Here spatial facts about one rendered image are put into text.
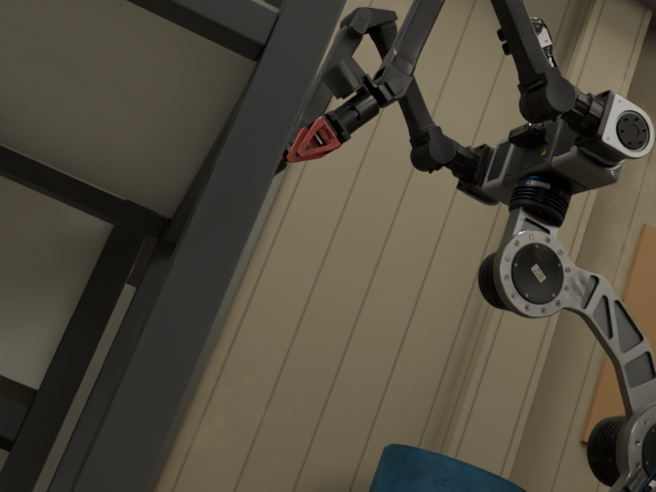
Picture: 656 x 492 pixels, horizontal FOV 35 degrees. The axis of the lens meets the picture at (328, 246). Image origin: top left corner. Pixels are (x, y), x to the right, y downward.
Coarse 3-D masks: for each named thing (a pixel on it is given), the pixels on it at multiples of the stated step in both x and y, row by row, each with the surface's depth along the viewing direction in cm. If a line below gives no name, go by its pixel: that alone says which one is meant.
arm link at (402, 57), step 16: (416, 0) 211; (432, 0) 211; (416, 16) 209; (432, 16) 211; (400, 32) 209; (416, 32) 209; (400, 48) 206; (416, 48) 208; (384, 64) 207; (400, 64) 205; (384, 80) 203; (400, 96) 204
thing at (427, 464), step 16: (384, 448) 373; (400, 448) 360; (416, 448) 356; (384, 464) 364; (400, 464) 356; (416, 464) 352; (432, 464) 349; (448, 464) 347; (464, 464) 348; (384, 480) 359; (400, 480) 352; (416, 480) 349; (432, 480) 347; (448, 480) 346; (464, 480) 345; (480, 480) 346; (496, 480) 347
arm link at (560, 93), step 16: (496, 0) 220; (512, 0) 220; (512, 16) 219; (528, 16) 221; (512, 32) 220; (528, 32) 220; (512, 48) 221; (528, 48) 220; (528, 64) 219; (544, 64) 220; (528, 80) 221; (544, 80) 218; (560, 80) 218; (544, 96) 217; (560, 96) 217; (528, 112) 223; (560, 112) 218
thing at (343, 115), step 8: (344, 104) 201; (328, 112) 195; (336, 112) 199; (344, 112) 199; (352, 112) 200; (328, 120) 196; (336, 120) 196; (344, 120) 198; (352, 120) 199; (360, 120) 201; (336, 128) 197; (344, 128) 196; (352, 128) 200; (320, 136) 204; (344, 136) 195
